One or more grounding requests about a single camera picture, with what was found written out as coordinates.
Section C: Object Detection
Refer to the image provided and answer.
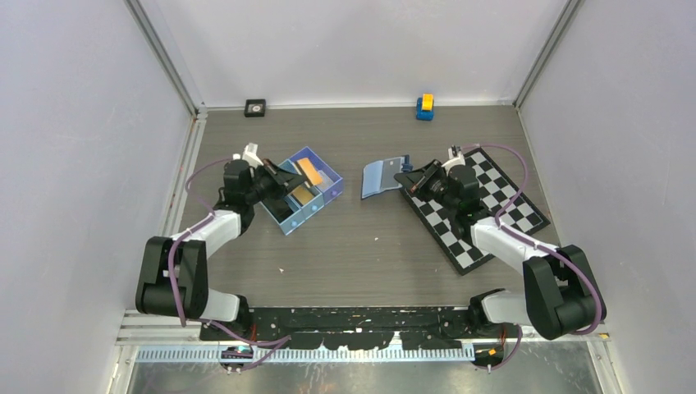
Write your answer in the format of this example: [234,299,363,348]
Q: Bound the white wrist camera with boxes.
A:
[442,145,465,172]
[232,143,263,168]

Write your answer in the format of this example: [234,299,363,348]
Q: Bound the small black square box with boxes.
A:
[244,98,267,118]

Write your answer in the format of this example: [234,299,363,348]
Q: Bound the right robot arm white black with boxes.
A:
[394,160,605,340]

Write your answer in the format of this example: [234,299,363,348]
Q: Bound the gold cards stack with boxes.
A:
[291,186,314,206]

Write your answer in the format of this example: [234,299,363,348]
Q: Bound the blue and yellow toy car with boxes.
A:
[415,94,434,121]

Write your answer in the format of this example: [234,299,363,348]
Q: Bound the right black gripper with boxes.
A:
[395,159,459,213]

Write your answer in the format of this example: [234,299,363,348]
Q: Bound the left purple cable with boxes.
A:
[167,158,289,349]

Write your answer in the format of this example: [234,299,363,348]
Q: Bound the black and white checkerboard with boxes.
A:
[400,145,551,276]

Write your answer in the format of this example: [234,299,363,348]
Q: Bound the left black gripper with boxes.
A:
[245,159,306,205]

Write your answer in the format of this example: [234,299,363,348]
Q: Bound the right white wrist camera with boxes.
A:
[442,145,465,172]

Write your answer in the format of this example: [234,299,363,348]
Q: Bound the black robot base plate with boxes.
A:
[224,306,518,350]

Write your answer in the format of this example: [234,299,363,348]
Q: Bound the blue card holder wallet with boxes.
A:
[361,154,413,199]

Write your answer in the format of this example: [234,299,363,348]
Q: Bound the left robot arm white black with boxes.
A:
[135,158,308,340]

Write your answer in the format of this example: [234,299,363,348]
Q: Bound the blue three-compartment organizer tray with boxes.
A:
[262,146,344,236]

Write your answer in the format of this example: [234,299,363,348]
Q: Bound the black cards stack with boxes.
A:
[263,199,294,222]

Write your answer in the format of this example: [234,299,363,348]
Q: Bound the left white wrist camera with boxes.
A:
[232,143,263,168]

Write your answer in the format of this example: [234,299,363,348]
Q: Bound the silver VIP cards stack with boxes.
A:
[317,171,334,190]

